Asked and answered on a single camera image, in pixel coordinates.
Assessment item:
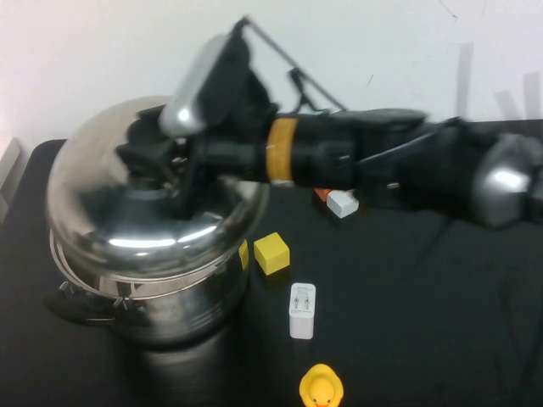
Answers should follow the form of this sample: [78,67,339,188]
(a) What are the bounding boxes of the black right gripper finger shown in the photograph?
[135,107,167,131]
[115,136,194,177]

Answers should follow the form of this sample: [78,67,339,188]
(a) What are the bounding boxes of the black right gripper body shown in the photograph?
[186,113,273,190]

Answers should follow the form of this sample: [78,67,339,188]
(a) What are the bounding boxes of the steel lid with black knob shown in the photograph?
[45,95,272,281]

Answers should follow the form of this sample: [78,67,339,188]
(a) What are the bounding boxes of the yellow cube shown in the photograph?
[252,231,291,276]

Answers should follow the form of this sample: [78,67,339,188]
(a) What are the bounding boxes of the white cube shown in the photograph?
[325,189,360,220]

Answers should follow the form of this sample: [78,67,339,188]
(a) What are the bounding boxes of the white power adapter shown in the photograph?
[288,282,316,340]

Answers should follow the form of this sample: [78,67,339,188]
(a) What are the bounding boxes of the yellow rubber duck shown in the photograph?
[298,363,344,407]

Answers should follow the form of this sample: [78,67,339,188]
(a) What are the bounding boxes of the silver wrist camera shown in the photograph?
[158,32,258,137]

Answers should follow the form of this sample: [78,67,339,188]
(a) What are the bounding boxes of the black camera cable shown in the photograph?
[237,16,347,115]

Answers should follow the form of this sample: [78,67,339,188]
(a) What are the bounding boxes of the stainless steel pot black handles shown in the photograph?
[41,231,252,347]

